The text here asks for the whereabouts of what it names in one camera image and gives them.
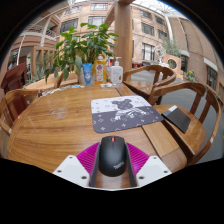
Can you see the yellow flowering potted plant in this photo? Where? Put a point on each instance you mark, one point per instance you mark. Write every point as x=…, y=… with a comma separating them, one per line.
x=191, y=76

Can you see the wooden support pillar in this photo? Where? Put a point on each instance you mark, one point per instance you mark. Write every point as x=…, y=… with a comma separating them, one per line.
x=122, y=36

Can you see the clear pump dispenser bottle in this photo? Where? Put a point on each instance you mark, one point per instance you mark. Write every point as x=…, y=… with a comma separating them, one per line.
x=116, y=74

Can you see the blue squeeze tube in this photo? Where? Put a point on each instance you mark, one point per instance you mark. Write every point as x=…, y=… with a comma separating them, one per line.
x=87, y=75

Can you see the white statue on pedestal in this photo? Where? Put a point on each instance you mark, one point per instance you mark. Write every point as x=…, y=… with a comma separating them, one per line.
x=161, y=54

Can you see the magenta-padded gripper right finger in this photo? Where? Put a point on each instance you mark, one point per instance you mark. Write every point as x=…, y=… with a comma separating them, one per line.
x=153, y=168

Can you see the wooden armchair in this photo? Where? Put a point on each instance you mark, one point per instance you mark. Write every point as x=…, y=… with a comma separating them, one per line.
x=141, y=87
x=13, y=96
x=60, y=80
x=186, y=136

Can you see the black computer mouse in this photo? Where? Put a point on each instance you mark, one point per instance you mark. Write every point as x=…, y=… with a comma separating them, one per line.
x=112, y=156

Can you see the dark red wooden pedestal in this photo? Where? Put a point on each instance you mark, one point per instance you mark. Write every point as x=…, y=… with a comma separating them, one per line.
x=13, y=78

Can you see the spiky agave plant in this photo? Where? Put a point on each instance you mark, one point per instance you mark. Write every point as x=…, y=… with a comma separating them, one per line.
x=37, y=74

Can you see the clear plastic packet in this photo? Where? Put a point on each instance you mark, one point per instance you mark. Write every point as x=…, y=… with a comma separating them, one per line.
x=106, y=85

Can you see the large green potted plant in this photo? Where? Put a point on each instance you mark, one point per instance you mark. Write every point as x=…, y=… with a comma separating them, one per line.
x=80, y=45

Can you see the black notebook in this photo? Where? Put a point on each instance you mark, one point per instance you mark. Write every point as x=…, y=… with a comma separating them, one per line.
x=176, y=119

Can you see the yellow liquid bottle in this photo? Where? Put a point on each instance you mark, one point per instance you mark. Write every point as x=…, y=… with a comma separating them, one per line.
x=100, y=70

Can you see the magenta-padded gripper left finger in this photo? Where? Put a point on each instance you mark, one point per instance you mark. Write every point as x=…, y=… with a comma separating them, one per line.
x=68, y=168

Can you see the grey printed mouse pad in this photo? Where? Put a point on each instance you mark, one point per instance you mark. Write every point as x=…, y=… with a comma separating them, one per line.
x=123, y=115

